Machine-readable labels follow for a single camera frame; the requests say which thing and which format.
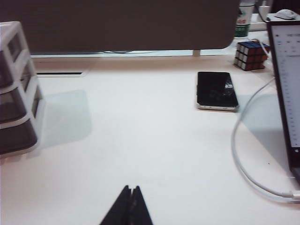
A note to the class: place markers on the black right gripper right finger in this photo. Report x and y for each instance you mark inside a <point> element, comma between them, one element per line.
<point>140,213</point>

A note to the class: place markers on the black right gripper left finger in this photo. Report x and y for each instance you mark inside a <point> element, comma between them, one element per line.
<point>117,213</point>

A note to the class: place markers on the black smartphone white case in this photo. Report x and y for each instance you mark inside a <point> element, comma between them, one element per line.
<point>215,89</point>

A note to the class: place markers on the white three-drawer organizer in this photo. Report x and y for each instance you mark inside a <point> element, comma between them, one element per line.
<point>23,58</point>

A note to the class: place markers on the dark open laptop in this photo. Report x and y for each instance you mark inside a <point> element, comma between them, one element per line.
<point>288,93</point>

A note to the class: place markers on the brown desk partition panel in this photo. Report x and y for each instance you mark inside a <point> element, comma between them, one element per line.
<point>117,23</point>

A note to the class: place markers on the Rubik's cube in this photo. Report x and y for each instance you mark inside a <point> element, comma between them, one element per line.
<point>250,56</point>

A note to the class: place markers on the white power strip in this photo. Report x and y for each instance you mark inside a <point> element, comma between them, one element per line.
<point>254,23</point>

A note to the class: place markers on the white computer mouse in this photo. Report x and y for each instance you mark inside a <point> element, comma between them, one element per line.
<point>286,14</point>

